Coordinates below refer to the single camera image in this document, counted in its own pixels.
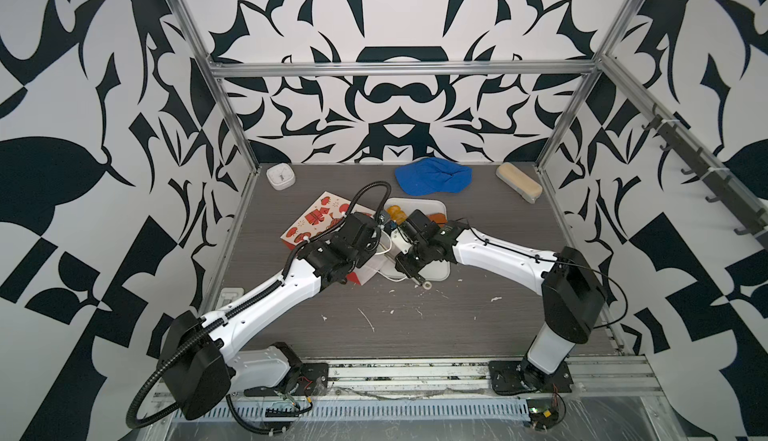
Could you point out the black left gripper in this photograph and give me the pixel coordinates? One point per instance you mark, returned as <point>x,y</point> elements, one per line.
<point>369,250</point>

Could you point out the white slotted cable duct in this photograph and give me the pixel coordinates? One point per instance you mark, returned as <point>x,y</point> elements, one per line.
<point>515,410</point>

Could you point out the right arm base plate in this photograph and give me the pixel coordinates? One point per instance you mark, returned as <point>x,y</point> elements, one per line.
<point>511,378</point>

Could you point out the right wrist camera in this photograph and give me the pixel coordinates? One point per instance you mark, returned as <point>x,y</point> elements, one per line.
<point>400,243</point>

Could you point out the green circuit board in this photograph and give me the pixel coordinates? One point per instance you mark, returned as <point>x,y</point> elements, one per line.
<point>544,414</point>

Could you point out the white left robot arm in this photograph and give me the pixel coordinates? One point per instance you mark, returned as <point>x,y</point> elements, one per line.
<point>199,360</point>

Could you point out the black wall hook rail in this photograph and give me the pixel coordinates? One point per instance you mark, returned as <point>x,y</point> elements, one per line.
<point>700,164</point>

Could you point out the white square analog clock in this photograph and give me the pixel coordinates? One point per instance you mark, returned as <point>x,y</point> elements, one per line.
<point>281,176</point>

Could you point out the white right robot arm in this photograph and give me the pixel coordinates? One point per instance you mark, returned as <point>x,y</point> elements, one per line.
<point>571,293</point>

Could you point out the white red paper bag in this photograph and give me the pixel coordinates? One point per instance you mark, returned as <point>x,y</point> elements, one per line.
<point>326,211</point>

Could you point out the blue cloth cap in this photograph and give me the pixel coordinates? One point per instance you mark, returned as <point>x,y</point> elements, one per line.
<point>433,175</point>

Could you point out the yellow fake croissant bread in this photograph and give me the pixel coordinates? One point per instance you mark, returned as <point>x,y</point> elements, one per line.
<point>396,214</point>

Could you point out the white plastic tray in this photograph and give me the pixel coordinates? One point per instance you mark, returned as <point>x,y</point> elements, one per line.
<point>433,272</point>

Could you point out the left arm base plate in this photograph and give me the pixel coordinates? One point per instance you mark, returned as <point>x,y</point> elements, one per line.
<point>310,379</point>

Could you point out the beige sponge block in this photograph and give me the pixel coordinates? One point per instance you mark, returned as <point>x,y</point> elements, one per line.
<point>525,186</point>

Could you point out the orange fake baguette bread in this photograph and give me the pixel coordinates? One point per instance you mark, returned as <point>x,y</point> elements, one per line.
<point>438,218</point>

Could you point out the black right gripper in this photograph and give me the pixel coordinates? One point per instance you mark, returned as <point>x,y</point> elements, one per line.
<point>403,264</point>

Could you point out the metal white-tipped tongs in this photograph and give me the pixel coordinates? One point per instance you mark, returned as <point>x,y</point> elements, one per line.
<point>423,283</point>

